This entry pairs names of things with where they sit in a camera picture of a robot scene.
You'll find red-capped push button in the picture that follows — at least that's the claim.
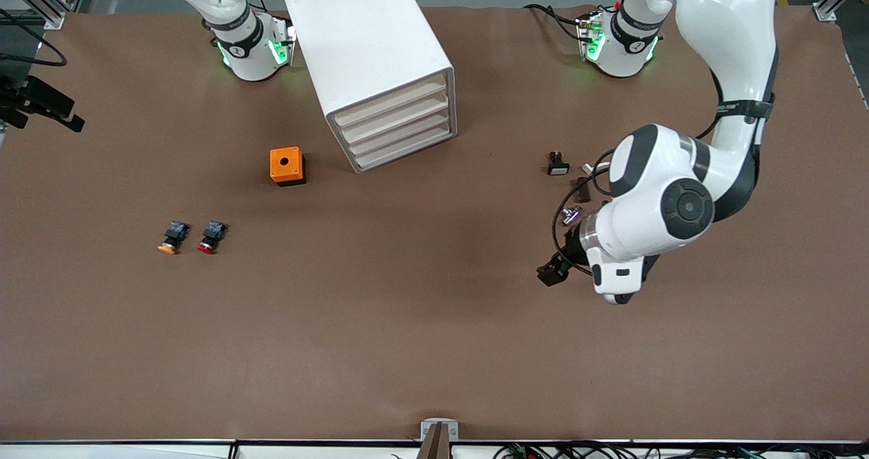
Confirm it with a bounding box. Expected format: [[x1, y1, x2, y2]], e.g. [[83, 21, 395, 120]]
[[197, 220, 229, 255]]

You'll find orange-capped push button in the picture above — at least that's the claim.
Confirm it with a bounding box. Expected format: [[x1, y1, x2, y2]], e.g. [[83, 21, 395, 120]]
[[158, 220, 191, 255]]

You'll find brown table cover mat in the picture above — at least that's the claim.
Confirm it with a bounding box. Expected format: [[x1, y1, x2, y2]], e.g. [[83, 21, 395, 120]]
[[0, 4, 869, 443]]

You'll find orange box with hole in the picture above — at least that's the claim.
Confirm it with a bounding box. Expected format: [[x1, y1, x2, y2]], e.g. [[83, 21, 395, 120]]
[[270, 147, 306, 187]]

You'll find black cable bundle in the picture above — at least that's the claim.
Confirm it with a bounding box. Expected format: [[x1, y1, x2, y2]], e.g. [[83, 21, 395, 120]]
[[492, 441, 869, 459]]

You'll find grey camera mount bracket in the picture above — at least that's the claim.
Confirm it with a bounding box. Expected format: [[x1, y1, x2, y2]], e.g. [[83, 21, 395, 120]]
[[420, 418, 460, 459]]

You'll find black left base cable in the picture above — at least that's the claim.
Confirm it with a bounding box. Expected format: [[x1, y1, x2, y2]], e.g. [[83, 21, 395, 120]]
[[523, 3, 586, 40]]

